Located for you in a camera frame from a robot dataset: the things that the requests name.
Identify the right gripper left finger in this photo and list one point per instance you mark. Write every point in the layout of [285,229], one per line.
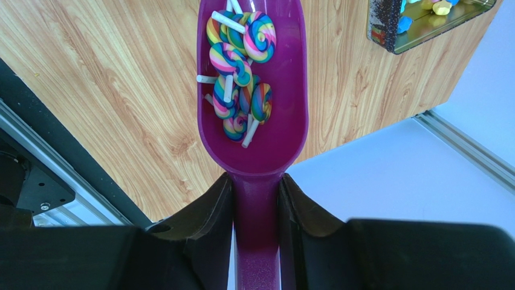
[188,250]

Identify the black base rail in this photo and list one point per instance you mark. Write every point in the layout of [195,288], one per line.
[98,198]

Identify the clear tray of colourful candies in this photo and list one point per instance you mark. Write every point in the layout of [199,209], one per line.
[398,26]

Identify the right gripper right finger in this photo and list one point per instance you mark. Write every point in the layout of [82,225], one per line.
[319,251]

